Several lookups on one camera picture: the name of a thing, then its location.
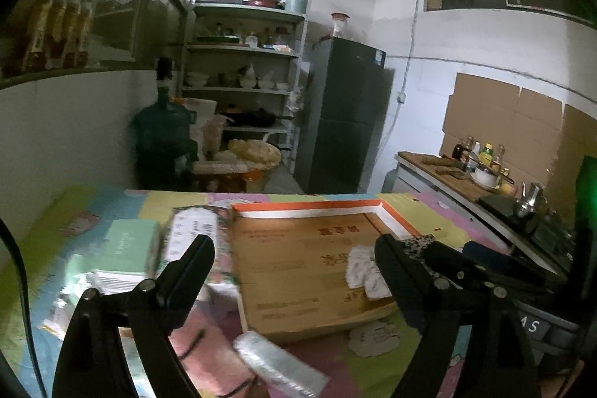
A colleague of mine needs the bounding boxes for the pink towel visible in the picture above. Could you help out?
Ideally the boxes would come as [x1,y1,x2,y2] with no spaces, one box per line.
[169,312,256,397]

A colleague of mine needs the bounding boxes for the clear tissue pack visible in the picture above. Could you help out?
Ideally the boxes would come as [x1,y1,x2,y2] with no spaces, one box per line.
[233,330,330,398]

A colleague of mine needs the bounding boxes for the leopard print cloth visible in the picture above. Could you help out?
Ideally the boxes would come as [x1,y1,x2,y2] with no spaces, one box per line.
[401,234,436,260]

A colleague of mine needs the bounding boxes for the floral gift box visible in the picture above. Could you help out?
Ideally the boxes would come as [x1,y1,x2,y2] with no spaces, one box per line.
[160,205,236,286]

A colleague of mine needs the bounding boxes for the mint green carton box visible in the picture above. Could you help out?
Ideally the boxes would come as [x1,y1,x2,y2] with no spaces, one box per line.
[64,219,161,296]

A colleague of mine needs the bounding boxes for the colourful cartoon play mat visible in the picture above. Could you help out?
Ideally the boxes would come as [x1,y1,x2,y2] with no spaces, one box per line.
[0,185,561,398]

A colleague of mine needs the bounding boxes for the kitchen counter with wooden top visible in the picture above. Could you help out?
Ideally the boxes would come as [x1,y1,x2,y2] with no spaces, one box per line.
[394,151,565,276]

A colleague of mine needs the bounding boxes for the steel kettle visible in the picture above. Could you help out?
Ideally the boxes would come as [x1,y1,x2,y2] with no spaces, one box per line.
[513,182,547,218]

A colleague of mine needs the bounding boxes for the orange-rimmed cardboard box tray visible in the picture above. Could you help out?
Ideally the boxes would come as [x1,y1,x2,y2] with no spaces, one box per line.
[229,199,419,344]

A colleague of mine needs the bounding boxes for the yellow white snack pouch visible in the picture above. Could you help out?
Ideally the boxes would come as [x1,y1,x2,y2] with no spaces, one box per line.
[40,293,80,341]

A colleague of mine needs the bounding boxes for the white bowl on counter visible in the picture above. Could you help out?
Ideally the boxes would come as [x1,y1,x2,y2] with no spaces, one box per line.
[472,164,499,190]

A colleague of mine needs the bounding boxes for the dark green water jug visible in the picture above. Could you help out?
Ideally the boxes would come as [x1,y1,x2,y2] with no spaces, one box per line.
[132,57,199,192]

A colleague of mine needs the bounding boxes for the condiment bottles group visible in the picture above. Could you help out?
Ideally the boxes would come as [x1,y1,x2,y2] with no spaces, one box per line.
[451,137,514,191]

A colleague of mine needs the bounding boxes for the straw woven hat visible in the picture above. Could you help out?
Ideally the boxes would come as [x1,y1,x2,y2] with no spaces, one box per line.
[228,140,282,171]

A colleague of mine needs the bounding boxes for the dark grey refrigerator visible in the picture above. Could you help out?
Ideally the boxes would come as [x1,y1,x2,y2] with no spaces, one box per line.
[294,37,392,194]

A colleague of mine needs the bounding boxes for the metal kitchen shelf rack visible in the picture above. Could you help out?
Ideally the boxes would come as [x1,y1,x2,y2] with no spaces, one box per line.
[179,0,309,170]

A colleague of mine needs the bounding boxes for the amber bottles on ledge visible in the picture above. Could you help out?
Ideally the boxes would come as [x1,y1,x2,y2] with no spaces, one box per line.
[20,0,94,72]

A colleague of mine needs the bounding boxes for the glass jar on refrigerator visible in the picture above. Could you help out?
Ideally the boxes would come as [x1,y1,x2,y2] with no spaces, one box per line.
[331,12,350,37]

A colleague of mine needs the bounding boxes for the light blue enamel pot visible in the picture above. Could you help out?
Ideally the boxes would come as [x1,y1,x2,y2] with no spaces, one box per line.
[284,0,309,15]

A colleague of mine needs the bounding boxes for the cardboard sheets on wall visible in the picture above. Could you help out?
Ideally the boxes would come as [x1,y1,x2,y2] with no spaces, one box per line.
[440,73,596,223]

